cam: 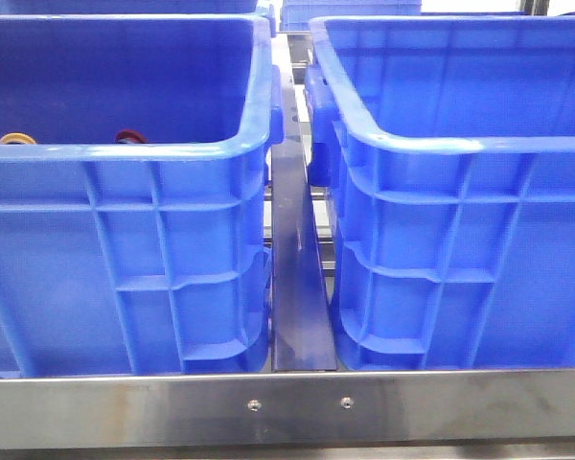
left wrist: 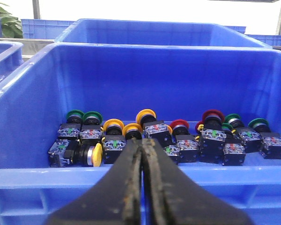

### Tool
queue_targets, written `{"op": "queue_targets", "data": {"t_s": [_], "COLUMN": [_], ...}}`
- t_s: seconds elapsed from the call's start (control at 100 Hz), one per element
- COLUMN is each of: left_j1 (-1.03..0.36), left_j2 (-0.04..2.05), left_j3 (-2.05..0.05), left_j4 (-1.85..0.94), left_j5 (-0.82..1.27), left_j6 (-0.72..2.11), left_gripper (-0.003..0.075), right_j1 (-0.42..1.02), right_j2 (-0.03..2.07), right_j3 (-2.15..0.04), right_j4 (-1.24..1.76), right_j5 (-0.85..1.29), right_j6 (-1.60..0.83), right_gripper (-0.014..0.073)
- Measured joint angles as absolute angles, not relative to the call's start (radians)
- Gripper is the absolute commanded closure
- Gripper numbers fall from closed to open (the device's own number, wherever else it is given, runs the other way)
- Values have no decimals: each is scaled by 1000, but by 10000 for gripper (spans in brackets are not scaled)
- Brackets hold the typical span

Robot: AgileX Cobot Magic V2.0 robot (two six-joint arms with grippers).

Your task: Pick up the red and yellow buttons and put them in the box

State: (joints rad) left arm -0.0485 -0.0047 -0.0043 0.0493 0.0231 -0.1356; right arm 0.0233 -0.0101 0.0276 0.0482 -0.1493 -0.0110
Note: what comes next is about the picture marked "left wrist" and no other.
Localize red push button tall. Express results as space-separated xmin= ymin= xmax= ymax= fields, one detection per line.
xmin=195 ymin=109 xmax=227 ymax=164

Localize green potted plant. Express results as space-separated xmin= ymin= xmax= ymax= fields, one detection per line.
xmin=0 ymin=2 xmax=23 ymax=38

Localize blue bin with buttons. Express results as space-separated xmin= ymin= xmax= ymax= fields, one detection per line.
xmin=0 ymin=43 xmax=281 ymax=225

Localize red push button centre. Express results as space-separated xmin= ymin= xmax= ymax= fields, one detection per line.
xmin=170 ymin=119 xmax=199 ymax=163

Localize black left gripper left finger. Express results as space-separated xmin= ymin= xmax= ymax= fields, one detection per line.
xmin=46 ymin=139 xmax=141 ymax=225

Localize black switch block red insert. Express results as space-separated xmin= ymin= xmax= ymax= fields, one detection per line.
xmin=222 ymin=123 xmax=246 ymax=166

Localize green push button far left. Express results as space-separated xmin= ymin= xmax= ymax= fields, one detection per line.
xmin=57 ymin=110 xmax=84 ymax=140

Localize green push button far right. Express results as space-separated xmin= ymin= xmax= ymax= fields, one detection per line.
xmin=248 ymin=118 xmax=281 ymax=159

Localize blue crates in background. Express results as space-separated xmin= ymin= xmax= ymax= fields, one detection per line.
xmin=21 ymin=19 xmax=73 ymax=39

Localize yellow push button lying sideways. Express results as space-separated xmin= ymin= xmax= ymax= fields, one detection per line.
xmin=47 ymin=139 xmax=103 ymax=167

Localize blue bin far left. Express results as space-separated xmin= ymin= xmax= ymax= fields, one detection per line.
xmin=0 ymin=41 xmax=23 ymax=82

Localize blue bin behind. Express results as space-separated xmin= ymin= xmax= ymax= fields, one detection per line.
xmin=54 ymin=19 xmax=271 ymax=49

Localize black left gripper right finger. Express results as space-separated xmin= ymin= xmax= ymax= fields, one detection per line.
xmin=141 ymin=139 xmax=253 ymax=225

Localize green push button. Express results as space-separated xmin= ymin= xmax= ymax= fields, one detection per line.
xmin=225 ymin=113 xmax=262 ymax=153
xmin=57 ymin=110 xmax=84 ymax=140
xmin=248 ymin=118 xmax=281 ymax=159
xmin=80 ymin=111 xmax=103 ymax=146

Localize black switch block green insert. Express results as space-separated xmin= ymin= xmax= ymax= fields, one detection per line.
xmin=164 ymin=145 xmax=180 ymax=165

